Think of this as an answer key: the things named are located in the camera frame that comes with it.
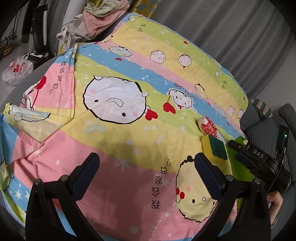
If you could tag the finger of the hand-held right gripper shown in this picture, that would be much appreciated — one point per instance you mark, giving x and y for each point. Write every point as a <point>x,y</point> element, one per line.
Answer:
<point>245,162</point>
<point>256,154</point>

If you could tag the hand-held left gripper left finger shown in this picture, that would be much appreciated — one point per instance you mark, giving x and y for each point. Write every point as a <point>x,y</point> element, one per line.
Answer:
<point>86,173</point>

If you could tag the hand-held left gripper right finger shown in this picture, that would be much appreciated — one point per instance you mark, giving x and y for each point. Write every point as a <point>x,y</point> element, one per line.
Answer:
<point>208,176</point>

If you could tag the cream fluffy towel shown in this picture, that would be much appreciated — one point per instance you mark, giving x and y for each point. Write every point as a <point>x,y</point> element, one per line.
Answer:
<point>245,141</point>

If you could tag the yellow and green sponge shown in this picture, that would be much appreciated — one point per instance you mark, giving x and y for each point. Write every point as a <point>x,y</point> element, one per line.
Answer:
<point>214,148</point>

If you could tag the white red print tissue packet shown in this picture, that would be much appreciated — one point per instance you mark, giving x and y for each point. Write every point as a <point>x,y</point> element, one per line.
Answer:
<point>208,126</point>

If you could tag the person's right hand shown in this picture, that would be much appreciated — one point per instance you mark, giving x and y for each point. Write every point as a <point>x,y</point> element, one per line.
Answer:
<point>275,201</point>

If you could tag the grey sofa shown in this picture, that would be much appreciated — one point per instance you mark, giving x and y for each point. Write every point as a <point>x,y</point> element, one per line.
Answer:
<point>252,125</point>

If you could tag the cartoon printed blanket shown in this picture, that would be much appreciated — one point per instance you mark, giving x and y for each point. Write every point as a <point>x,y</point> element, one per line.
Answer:
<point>115,139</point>

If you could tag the patterned cushion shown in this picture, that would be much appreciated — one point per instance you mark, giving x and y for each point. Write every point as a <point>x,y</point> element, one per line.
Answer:
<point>261,107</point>

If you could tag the grey curtain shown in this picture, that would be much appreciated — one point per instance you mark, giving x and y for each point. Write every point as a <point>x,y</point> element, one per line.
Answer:
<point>231,34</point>

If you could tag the white red print plastic bag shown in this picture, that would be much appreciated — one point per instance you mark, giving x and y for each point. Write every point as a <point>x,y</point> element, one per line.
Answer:
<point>16,69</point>

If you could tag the white garment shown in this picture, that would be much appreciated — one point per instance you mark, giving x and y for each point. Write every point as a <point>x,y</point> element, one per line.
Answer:
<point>74,30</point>

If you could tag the potted plant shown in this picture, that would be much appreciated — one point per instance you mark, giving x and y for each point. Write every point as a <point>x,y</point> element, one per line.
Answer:
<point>7,49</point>

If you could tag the pink towel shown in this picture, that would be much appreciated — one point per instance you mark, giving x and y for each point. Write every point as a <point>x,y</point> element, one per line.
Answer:
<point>97,20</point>

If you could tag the black appliance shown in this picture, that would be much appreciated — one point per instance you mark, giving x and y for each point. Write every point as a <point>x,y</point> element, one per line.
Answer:
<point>39,27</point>

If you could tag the pale green garment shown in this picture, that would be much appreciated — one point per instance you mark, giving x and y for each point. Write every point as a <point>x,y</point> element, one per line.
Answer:
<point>104,8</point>

